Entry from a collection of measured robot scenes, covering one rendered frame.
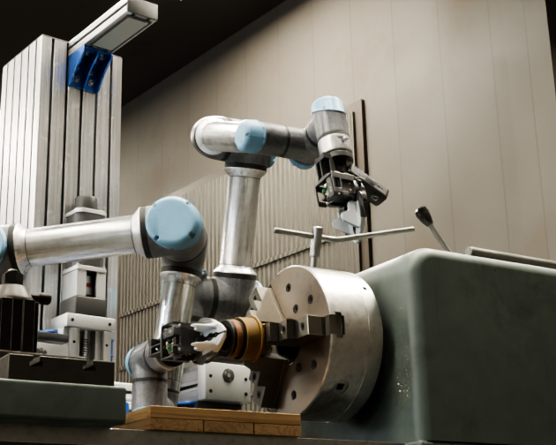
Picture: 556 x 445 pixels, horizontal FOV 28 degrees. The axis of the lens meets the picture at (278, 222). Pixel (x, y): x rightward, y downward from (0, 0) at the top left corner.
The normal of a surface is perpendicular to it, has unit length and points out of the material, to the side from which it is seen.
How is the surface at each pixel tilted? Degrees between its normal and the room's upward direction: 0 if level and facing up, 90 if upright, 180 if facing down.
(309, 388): 90
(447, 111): 90
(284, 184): 90
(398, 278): 90
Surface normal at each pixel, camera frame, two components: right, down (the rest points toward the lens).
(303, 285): -0.85, -0.14
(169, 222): 0.07, -0.31
